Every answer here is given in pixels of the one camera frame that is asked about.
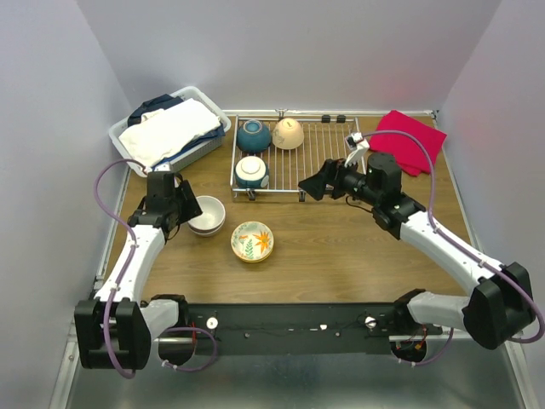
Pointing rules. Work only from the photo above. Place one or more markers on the red folded cloth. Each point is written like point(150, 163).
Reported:
point(408, 155)

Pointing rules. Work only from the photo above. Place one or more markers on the cream bowl with drawing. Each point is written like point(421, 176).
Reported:
point(287, 134)

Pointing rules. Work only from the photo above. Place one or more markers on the dark blue folded cloth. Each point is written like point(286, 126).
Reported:
point(164, 101)

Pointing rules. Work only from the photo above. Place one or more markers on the beige stoneware bowl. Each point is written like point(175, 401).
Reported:
point(213, 214)

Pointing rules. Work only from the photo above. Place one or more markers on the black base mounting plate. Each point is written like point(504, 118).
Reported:
point(288, 329)

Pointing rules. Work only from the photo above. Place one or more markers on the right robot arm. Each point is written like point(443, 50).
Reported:
point(409, 221)

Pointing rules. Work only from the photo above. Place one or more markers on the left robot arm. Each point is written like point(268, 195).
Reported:
point(113, 330)

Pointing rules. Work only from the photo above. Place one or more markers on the metal wire dish rack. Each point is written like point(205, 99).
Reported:
point(324, 137)

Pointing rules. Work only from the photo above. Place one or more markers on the glossy red bowl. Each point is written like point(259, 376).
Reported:
point(206, 232)

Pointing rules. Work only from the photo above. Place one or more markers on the teal and white bowl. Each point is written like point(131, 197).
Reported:
point(251, 172)

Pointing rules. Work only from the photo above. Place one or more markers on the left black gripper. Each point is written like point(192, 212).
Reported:
point(191, 206)

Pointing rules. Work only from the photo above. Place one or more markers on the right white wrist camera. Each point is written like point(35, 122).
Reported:
point(358, 146)

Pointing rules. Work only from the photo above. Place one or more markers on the plain teal bowl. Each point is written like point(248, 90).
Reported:
point(253, 137)

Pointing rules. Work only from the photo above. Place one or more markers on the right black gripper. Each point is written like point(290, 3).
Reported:
point(332, 173)

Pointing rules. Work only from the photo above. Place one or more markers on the white folded cloth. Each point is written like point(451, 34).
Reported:
point(163, 133)

